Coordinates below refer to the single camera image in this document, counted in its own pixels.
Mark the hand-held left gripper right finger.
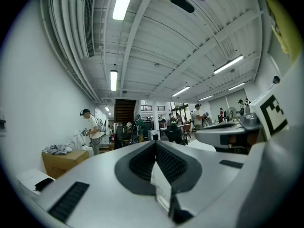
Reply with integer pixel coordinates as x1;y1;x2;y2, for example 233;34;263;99
156;141;249;228

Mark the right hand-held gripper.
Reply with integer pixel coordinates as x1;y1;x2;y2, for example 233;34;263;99
239;56;304;142

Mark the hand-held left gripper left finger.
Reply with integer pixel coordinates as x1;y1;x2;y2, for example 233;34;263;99
26;141;178;228

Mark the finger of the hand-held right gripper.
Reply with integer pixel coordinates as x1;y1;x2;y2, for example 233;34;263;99
194;122;248;149

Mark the brown wooden platform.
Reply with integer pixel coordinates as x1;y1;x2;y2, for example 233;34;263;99
99;144;115;153

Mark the standing fan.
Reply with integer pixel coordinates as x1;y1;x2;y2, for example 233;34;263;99
227;107;238;123

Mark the black office chair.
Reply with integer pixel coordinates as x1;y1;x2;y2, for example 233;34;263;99
164;125;189;146

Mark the brown cardboard box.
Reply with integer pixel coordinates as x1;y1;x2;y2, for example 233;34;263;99
42;150;90;180

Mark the white rounded appliance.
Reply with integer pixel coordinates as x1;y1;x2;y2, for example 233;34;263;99
73;131;86;151

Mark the black storage rack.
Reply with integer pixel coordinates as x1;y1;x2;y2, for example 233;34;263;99
114;125;133;150

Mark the grey cloth pile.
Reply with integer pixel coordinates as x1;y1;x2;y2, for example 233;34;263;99
42;144;73;156

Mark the black balcony railing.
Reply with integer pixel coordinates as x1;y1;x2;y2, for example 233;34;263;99
140;105;166;111

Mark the brown wooden staircase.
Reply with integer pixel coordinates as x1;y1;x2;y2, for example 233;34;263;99
114;99;137;125

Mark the person's yellow shirt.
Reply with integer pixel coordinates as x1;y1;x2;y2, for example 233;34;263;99
266;0;304;63

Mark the white lidded bin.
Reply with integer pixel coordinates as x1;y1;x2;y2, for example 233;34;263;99
16;168;56;196

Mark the black head camera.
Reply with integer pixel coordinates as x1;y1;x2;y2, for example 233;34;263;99
165;0;195;13

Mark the white wall air conditioner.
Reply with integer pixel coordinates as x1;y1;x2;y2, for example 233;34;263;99
76;0;95;59

